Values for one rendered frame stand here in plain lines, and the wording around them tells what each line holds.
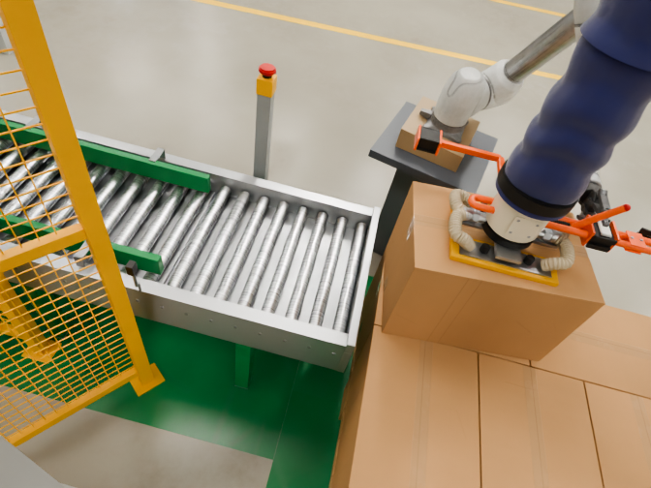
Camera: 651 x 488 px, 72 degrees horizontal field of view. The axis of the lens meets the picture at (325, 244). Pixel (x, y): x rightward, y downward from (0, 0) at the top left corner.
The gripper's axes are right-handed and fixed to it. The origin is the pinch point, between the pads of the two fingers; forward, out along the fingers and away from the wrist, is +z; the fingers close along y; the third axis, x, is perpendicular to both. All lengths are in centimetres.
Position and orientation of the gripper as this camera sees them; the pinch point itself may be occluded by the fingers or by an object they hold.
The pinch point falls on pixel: (600, 232)
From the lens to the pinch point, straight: 160.6
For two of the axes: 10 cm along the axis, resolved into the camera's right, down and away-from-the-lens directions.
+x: -9.7, -2.6, 0.2
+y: -1.6, 6.5, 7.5
